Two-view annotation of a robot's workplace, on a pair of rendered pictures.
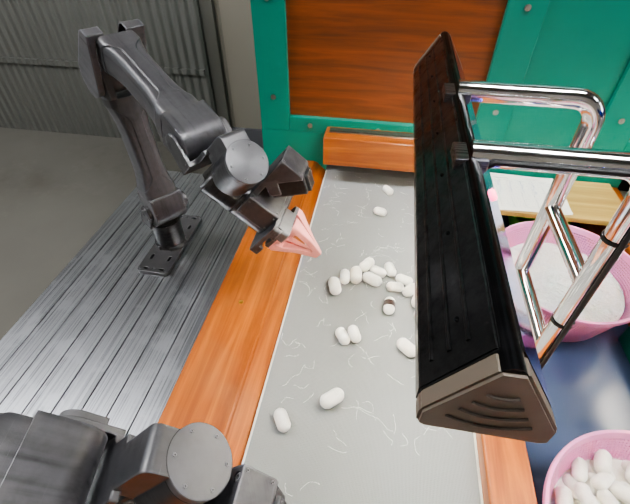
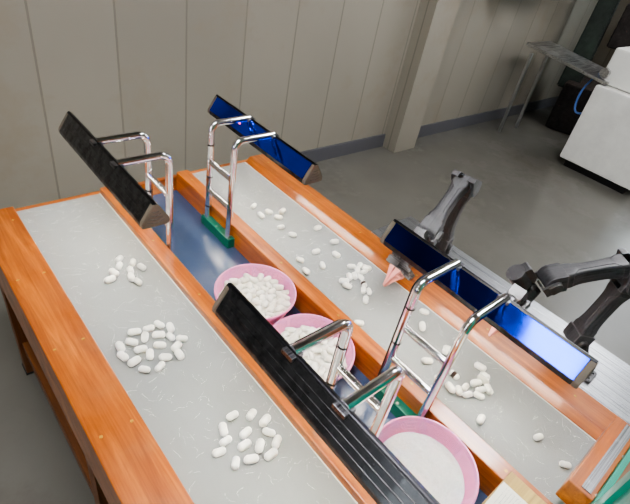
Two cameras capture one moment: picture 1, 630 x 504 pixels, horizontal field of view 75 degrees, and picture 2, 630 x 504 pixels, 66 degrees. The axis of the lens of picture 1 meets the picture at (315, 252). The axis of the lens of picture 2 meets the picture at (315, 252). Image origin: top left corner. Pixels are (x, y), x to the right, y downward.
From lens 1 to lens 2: 1.47 m
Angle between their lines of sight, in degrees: 85
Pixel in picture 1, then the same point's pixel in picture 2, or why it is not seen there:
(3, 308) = not seen: hidden behind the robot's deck
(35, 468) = (430, 221)
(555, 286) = (417, 460)
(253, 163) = (514, 274)
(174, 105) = (564, 267)
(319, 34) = not seen: outside the picture
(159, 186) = (580, 323)
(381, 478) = (386, 320)
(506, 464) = (364, 339)
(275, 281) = (494, 346)
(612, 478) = not seen: hidden behind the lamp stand
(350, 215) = (543, 423)
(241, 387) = (443, 307)
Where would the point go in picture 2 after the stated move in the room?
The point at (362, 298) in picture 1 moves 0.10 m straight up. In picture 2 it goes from (466, 373) to (478, 352)
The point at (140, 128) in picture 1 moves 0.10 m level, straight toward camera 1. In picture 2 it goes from (603, 299) to (571, 289)
